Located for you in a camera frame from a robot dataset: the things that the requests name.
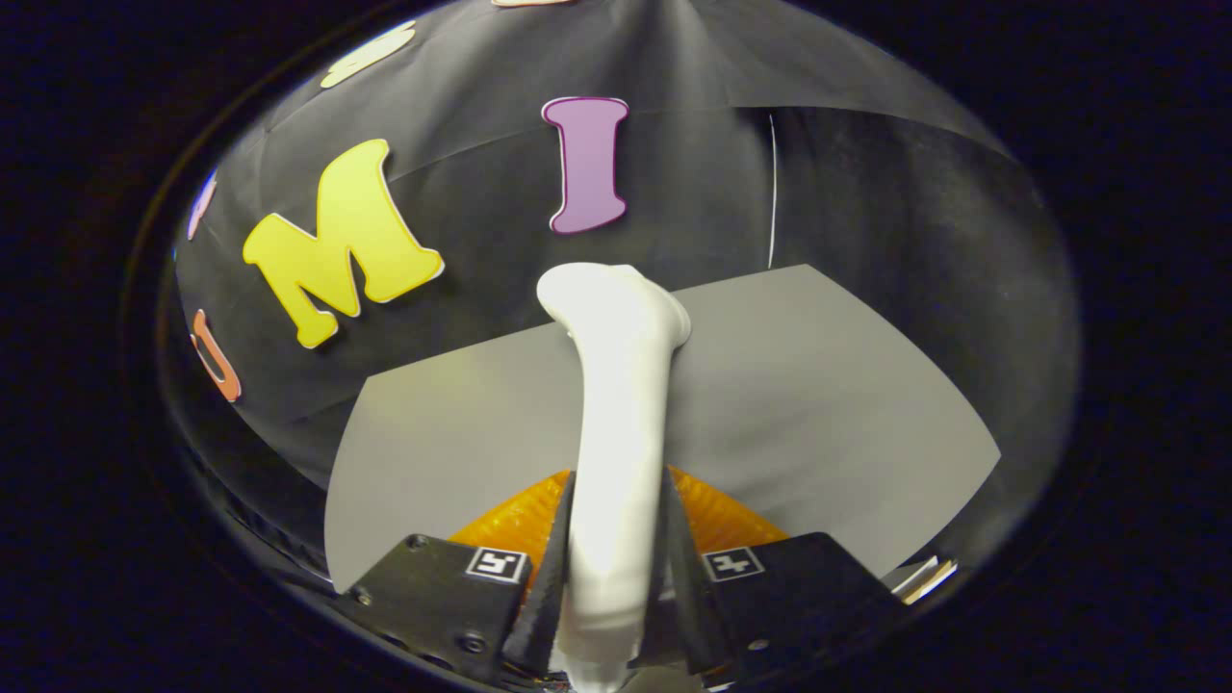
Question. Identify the black backdrop cloth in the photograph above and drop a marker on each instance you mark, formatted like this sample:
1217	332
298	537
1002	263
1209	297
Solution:
481	115

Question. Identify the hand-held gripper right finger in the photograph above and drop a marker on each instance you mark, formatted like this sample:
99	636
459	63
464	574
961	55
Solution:
679	597

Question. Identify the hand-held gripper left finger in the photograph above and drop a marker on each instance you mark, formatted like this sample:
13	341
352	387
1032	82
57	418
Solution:
553	597

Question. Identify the white garment steamer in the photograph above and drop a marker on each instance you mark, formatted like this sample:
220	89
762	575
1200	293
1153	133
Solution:
616	433

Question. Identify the grey cabinet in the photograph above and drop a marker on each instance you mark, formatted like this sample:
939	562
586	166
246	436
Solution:
818	404

